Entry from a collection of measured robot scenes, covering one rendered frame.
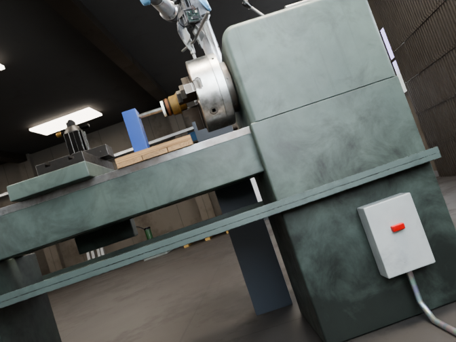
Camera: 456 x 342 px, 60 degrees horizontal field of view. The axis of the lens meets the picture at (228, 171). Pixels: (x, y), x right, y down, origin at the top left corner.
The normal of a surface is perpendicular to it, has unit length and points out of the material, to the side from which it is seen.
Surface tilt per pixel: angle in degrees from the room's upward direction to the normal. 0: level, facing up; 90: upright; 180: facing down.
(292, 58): 90
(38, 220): 90
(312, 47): 90
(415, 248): 90
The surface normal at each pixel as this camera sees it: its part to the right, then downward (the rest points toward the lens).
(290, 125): 0.03, -0.08
